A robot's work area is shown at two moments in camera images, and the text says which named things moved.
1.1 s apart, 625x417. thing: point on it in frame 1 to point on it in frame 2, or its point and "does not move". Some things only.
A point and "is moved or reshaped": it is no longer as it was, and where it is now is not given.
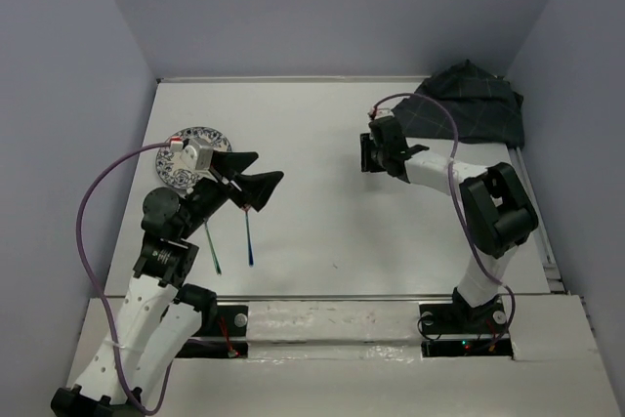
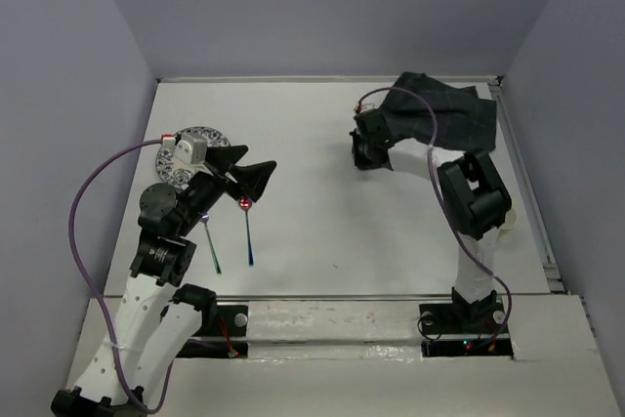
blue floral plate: (179, 173) does not move
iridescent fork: (215, 257) does not move
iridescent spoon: (249, 242) does not move
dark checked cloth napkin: (487, 106) is moved or reshaped
